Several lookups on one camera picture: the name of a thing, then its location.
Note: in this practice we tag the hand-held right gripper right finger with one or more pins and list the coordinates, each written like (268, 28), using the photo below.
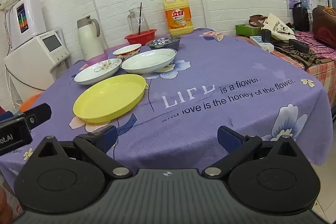
(229, 138)

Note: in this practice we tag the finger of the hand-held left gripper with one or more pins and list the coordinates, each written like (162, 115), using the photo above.
(39, 112)

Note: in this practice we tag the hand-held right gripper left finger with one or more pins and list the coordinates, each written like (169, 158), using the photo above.
(109, 136)

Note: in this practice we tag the yellow plastic plate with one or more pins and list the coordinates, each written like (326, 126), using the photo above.
(110, 98)

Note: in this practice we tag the white floral plate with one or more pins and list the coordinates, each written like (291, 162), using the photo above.
(94, 74)

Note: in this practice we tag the red patterned white bowl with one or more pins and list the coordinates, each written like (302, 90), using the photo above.
(126, 54)

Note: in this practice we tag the white plate with rim line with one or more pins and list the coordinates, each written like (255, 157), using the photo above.
(147, 61)

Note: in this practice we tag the stainless steel bowl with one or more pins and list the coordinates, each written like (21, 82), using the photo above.
(162, 43)

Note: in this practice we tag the orange stool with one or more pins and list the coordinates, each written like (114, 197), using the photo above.
(27, 102)

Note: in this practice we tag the white appliance with screen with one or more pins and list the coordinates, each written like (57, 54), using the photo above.
(29, 66)

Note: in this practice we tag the purple floral tablecloth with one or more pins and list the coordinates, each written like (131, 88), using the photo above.
(197, 77)

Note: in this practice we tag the white thermos jug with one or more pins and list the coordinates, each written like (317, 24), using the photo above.
(89, 40)

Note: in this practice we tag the tall white water purifier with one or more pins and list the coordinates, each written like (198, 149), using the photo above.
(31, 19)

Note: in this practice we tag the white power strip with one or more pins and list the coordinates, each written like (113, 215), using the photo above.
(258, 43)

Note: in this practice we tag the red plastic basket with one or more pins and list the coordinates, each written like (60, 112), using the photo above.
(139, 39)

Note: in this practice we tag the brown striped cloth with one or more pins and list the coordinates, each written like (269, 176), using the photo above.
(296, 57)

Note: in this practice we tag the green box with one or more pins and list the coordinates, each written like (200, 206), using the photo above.
(244, 29)

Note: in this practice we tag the black power adapter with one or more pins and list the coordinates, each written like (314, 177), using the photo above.
(266, 35)

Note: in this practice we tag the checkered pink cloth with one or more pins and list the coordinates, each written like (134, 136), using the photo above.
(320, 70)

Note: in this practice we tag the black rectangular box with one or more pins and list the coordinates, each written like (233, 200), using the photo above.
(299, 45)

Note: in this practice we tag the glass pitcher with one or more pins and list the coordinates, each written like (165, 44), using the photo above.
(135, 19)

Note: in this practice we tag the cream tote bag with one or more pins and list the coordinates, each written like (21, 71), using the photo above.
(275, 27)

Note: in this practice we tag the black stirring stick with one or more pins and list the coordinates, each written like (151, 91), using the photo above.
(140, 14)

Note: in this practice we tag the yellow detergent bottle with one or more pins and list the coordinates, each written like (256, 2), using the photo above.
(178, 19)

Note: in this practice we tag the black speaker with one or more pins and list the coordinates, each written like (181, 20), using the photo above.
(300, 18)

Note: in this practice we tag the dark red mesh cloth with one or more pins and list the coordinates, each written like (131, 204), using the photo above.
(326, 37)

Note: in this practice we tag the brown bag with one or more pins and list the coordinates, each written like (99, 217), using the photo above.
(324, 18)

